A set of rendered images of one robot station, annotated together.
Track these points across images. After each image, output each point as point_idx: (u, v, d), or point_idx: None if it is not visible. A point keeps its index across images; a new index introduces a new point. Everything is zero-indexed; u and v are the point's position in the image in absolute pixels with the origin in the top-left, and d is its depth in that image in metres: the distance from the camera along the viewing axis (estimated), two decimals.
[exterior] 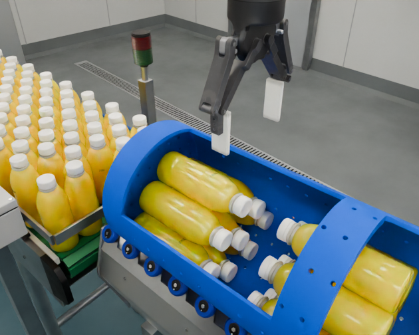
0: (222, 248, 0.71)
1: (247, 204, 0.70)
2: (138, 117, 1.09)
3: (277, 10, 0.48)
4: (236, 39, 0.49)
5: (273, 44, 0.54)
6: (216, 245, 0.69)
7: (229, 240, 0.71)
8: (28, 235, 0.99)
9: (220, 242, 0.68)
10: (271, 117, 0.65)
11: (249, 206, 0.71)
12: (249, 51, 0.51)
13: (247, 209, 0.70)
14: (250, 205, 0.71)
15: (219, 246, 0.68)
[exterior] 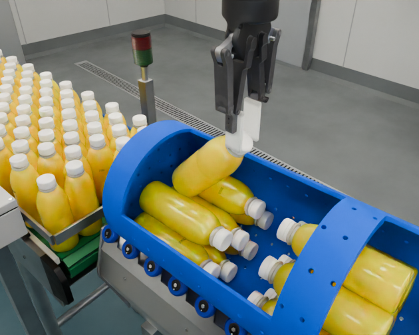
0: (222, 248, 0.71)
1: (242, 135, 0.63)
2: (138, 117, 1.09)
3: (270, 8, 0.48)
4: (229, 43, 0.50)
5: (265, 47, 0.54)
6: (216, 245, 0.69)
7: (229, 240, 0.71)
8: (28, 235, 0.99)
9: (220, 242, 0.68)
10: (249, 136, 0.64)
11: (247, 138, 0.63)
12: (245, 52, 0.52)
13: (246, 142, 0.63)
14: (249, 138, 0.64)
15: (219, 246, 0.68)
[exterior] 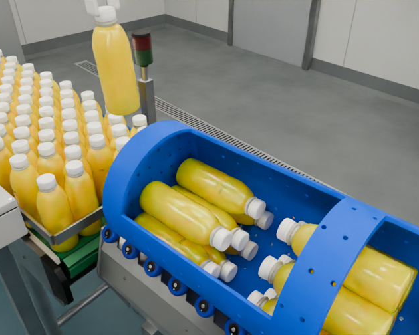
0: (222, 248, 0.71)
1: (103, 7, 0.70)
2: (138, 117, 1.09)
3: None
4: None
5: None
6: (216, 245, 0.69)
7: (229, 240, 0.71)
8: (28, 235, 0.99)
9: (220, 242, 0.68)
10: (112, 6, 0.71)
11: (108, 7, 0.70)
12: None
13: (106, 8, 0.70)
14: (110, 6, 0.70)
15: (219, 246, 0.68)
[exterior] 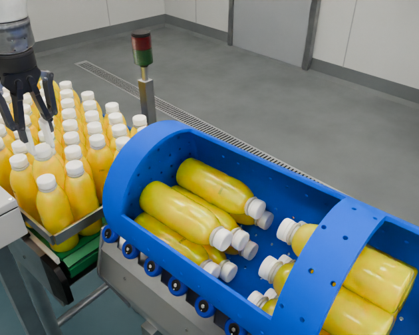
0: (222, 248, 0.71)
1: (41, 145, 0.90)
2: (138, 117, 1.09)
3: (20, 64, 0.75)
4: None
5: (35, 86, 0.81)
6: (216, 245, 0.69)
7: (229, 240, 0.71)
8: (28, 235, 0.99)
9: (220, 242, 0.68)
10: (49, 145, 0.90)
11: (45, 145, 0.90)
12: (15, 90, 0.78)
13: (43, 147, 0.89)
14: (46, 145, 0.90)
15: (219, 246, 0.68)
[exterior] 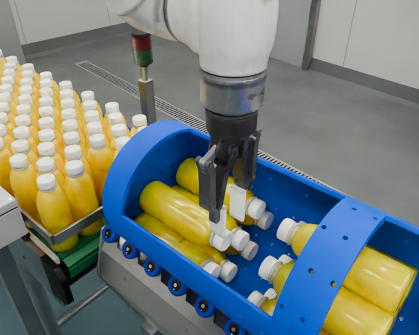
0: (222, 248, 0.71)
1: (44, 159, 0.92)
2: (138, 117, 1.09)
3: (249, 127, 0.54)
4: (213, 155, 0.55)
5: (246, 149, 0.60)
6: (216, 245, 0.69)
7: (229, 240, 0.71)
8: (28, 235, 0.99)
9: (220, 242, 0.68)
10: (236, 217, 0.69)
11: (48, 159, 0.92)
12: (227, 159, 0.57)
13: (46, 161, 0.91)
14: (50, 159, 0.92)
15: (219, 246, 0.68)
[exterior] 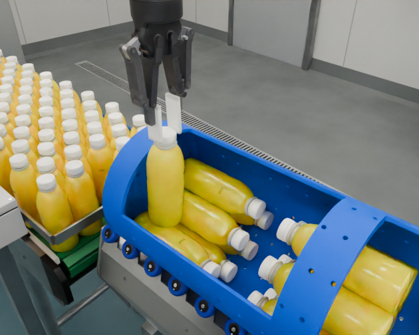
0: (171, 139, 0.66)
1: (44, 159, 0.92)
2: (138, 117, 1.09)
3: (170, 10, 0.53)
4: (136, 41, 0.54)
5: (175, 45, 0.59)
6: None
7: (171, 130, 0.68)
8: (28, 235, 0.99)
9: None
10: None
11: (48, 159, 0.92)
12: (153, 50, 0.56)
13: (46, 161, 0.91)
14: (50, 159, 0.92)
15: None
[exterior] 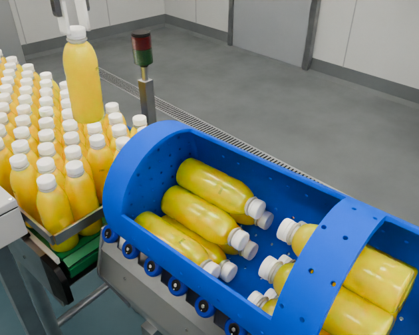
0: (79, 33, 0.77)
1: (44, 159, 0.92)
2: (138, 117, 1.09)
3: None
4: None
5: None
6: None
7: (80, 27, 0.78)
8: (28, 235, 0.99)
9: None
10: (84, 27, 0.79)
11: (48, 159, 0.92)
12: None
13: (46, 161, 0.91)
14: (50, 159, 0.92)
15: None
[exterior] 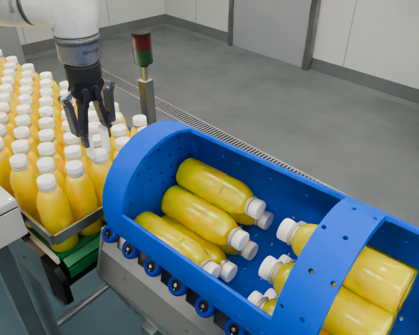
0: (102, 157, 0.94)
1: (44, 159, 0.92)
2: (138, 117, 1.09)
3: (90, 75, 0.80)
4: (69, 94, 0.82)
5: (99, 94, 0.87)
6: None
7: (103, 150, 0.95)
8: (28, 235, 0.99)
9: None
10: (106, 149, 0.96)
11: (48, 159, 0.92)
12: (83, 99, 0.84)
13: (46, 161, 0.91)
14: (50, 159, 0.92)
15: None
